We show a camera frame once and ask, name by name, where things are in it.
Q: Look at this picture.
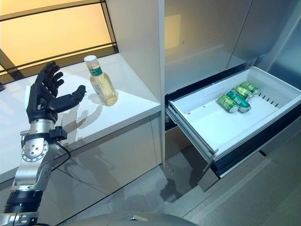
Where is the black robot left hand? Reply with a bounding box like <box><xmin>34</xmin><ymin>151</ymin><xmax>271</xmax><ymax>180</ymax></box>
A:
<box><xmin>25</xmin><ymin>61</ymin><xmax>87</xmax><ymax>124</ymax></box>

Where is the dark green drink can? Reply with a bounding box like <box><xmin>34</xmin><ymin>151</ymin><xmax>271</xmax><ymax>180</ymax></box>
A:
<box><xmin>226</xmin><ymin>90</ymin><xmax>252</xmax><ymax>113</ymax></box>

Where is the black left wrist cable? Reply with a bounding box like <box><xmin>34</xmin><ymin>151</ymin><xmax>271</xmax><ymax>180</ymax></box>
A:
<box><xmin>51</xmin><ymin>140</ymin><xmax>71</xmax><ymax>170</ymax></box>

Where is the white counter cabinet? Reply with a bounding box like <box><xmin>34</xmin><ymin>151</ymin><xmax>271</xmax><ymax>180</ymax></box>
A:
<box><xmin>0</xmin><ymin>53</ymin><xmax>163</xmax><ymax>226</ymax></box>

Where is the clear tea bottle white cap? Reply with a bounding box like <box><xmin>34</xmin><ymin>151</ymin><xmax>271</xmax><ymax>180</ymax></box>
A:
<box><xmin>84</xmin><ymin>55</ymin><xmax>118</xmax><ymax>107</ymax></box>

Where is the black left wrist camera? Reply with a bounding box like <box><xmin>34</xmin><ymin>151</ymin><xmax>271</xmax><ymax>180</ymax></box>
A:
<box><xmin>20</xmin><ymin>126</ymin><xmax>68</xmax><ymax>143</ymax></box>

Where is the tall white cabinet panel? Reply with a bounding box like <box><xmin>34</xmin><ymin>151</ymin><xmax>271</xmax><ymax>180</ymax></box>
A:
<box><xmin>105</xmin><ymin>0</ymin><xmax>166</xmax><ymax>165</ymax></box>

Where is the stainless steel fridge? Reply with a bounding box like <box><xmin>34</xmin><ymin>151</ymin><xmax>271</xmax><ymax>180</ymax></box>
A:
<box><xmin>163</xmin><ymin>0</ymin><xmax>294</xmax><ymax>165</ymax></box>

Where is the backlit yellow window black frame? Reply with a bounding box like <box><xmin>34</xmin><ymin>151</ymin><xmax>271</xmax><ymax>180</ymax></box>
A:
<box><xmin>0</xmin><ymin>0</ymin><xmax>123</xmax><ymax>85</ymax></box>

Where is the grey robot body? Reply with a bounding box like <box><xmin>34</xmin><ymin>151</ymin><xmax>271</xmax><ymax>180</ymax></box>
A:
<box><xmin>37</xmin><ymin>213</ymin><xmax>189</xmax><ymax>226</ymax></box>

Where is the brushed silver side panel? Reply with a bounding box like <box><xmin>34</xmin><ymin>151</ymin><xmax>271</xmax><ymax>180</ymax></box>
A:
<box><xmin>265</xmin><ymin>0</ymin><xmax>301</xmax><ymax>80</ymax></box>

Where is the fridge drawer with white tub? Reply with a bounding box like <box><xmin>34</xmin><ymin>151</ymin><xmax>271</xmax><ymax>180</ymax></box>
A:
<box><xmin>164</xmin><ymin>65</ymin><xmax>301</xmax><ymax>193</ymax></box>

